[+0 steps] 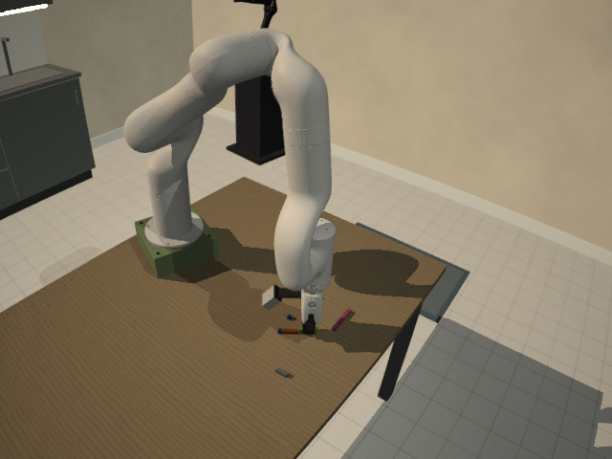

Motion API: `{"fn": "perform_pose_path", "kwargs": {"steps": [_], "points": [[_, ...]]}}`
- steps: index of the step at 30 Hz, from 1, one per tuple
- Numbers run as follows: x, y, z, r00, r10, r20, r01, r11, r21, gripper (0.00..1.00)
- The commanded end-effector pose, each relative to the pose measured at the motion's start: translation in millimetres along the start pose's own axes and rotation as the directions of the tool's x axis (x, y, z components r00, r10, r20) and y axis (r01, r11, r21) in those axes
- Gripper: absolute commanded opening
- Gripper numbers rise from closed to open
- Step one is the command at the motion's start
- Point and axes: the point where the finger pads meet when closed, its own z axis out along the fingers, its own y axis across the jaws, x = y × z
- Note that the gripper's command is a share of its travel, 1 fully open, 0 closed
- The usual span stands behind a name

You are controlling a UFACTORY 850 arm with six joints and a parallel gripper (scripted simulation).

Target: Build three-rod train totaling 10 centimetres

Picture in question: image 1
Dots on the pink rod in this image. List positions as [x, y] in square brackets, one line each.
[341, 320]

